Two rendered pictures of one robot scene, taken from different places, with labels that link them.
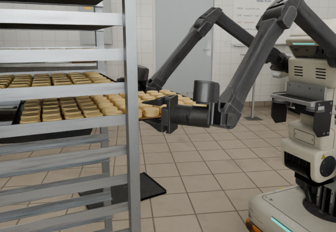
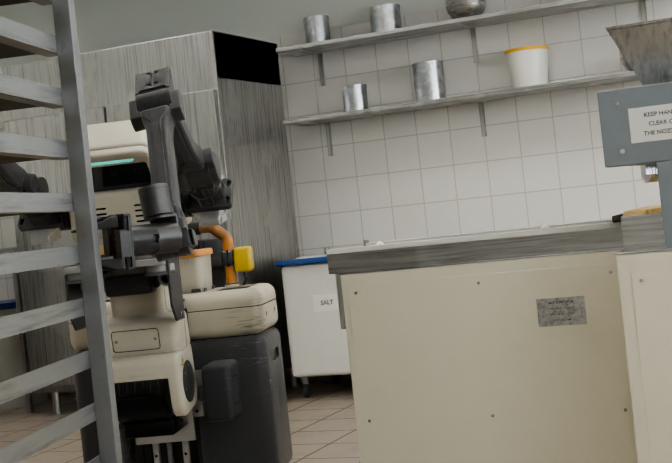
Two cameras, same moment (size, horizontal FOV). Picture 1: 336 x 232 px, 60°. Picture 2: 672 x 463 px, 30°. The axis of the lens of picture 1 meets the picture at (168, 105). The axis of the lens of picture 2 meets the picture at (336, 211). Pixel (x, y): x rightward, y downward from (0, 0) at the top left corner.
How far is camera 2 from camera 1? 1.86 m
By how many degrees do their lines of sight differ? 60
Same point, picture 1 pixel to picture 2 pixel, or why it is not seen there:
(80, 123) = (52, 256)
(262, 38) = (166, 133)
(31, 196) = (32, 381)
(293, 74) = not seen: hidden behind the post
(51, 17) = (22, 88)
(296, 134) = (118, 341)
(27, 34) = not seen: outside the picture
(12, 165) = (17, 322)
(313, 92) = not seen: hidden behind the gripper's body
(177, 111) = (140, 232)
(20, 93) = (13, 201)
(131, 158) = (102, 313)
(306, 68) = (115, 209)
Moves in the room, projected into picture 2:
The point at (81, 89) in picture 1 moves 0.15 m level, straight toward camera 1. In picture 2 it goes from (48, 201) to (134, 191)
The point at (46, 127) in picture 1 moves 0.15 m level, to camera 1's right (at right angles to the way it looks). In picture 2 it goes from (32, 259) to (98, 251)
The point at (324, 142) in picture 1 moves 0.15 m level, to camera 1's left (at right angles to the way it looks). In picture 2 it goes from (177, 333) to (138, 342)
